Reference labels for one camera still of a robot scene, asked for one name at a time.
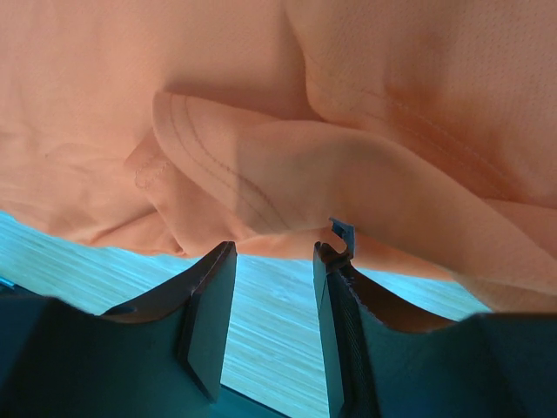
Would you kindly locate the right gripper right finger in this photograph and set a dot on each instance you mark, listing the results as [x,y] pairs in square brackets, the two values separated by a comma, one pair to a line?
[386,357]

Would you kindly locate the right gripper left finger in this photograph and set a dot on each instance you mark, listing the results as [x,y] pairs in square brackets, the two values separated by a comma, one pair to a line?
[160,354]

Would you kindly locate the orange t shirt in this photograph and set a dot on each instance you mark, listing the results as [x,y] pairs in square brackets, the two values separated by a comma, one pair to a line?
[170,126]

